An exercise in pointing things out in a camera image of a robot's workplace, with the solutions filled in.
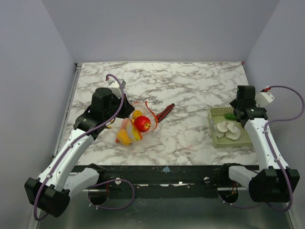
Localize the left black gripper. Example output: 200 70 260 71
104 93 135 121

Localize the green toy vegetable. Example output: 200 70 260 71
224 114 237 121

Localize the clear zip top bag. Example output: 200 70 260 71
115 101 158 146

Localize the red toy apple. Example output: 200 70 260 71
134 115 151 133

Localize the yellow toy bell pepper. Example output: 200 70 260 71
116 129 132 146

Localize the yellow toy mango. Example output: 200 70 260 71
131 127 142 142

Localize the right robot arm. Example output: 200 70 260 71
219 85 300 204

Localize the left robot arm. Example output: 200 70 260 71
24 87 134 218

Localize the white toy garlic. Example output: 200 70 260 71
225 122 241 140
215 121 229 138

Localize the beige plastic basket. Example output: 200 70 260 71
207 107 252 148

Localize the red black utility knife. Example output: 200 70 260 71
156 103 175 123

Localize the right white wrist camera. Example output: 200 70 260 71
255 91 275 107

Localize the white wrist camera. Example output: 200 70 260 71
107 79 126 98
255 91 275 107

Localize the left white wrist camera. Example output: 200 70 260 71
107 79 126 98

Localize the black mounting rail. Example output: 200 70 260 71
77 162 248 199

